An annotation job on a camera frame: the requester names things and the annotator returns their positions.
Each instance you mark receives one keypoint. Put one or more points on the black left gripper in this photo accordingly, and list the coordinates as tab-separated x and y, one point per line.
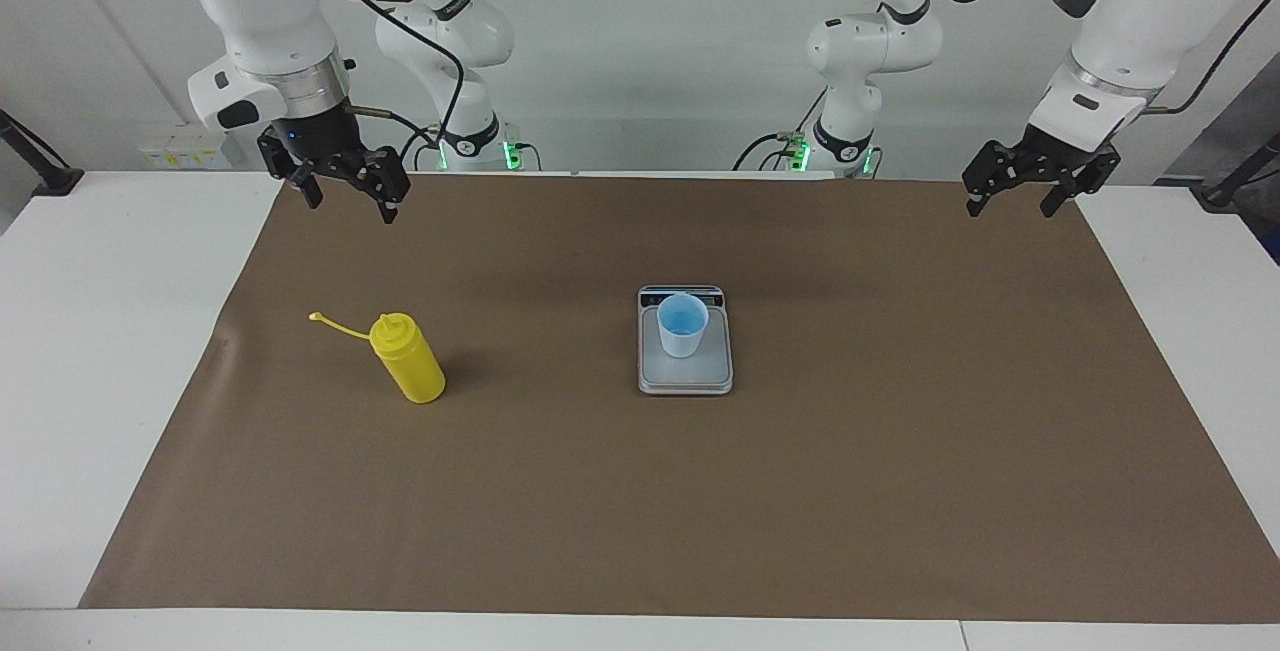
1060	156

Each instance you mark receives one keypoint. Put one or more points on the yellow squeeze bottle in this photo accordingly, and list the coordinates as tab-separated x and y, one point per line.
415	376

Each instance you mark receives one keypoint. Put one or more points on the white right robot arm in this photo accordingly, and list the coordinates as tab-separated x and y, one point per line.
265	1

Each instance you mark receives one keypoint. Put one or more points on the white wall power strip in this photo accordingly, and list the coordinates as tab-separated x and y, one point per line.
185	153

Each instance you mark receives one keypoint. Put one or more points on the black clamp stand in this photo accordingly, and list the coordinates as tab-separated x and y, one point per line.
1225	193
55	179

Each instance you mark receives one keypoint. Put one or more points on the brown paper table mat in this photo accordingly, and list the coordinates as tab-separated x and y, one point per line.
640	501

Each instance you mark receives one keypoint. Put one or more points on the silver digital kitchen scale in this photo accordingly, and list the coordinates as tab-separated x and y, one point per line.
700	376

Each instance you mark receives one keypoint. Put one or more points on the light blue plastic cup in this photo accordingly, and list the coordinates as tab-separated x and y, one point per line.
682	331

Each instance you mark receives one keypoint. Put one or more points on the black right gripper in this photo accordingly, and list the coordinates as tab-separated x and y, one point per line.
320	141

